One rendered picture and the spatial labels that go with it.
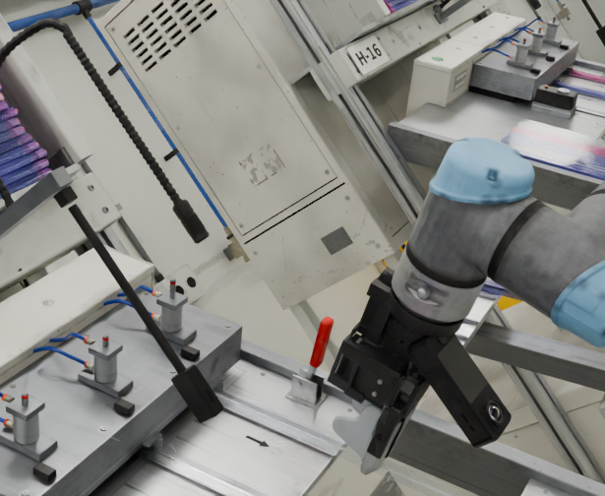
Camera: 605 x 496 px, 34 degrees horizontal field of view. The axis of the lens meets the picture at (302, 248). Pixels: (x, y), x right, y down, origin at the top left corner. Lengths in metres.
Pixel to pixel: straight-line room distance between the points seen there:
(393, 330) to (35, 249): 0.44
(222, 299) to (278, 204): 1.49
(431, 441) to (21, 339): 0.44
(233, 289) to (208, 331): 2.44
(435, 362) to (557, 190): 0.90
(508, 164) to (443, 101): 1.18
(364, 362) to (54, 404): 0.30
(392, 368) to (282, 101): 1.08
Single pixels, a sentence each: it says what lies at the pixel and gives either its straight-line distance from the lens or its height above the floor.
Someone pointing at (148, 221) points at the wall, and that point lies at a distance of 3.37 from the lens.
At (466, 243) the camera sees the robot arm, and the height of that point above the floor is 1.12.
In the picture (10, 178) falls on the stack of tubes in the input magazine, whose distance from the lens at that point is 1.12.
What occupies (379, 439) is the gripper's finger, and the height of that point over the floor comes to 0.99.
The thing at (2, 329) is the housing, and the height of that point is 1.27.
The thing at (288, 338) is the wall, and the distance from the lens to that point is 3.62.
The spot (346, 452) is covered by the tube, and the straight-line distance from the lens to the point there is 1.01.
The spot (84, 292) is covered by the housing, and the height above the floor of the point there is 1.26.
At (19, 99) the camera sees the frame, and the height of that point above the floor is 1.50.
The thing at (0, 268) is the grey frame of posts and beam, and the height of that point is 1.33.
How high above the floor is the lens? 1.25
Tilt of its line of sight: 4 degrees down
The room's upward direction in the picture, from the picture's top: 33 degrees counter-clockwise
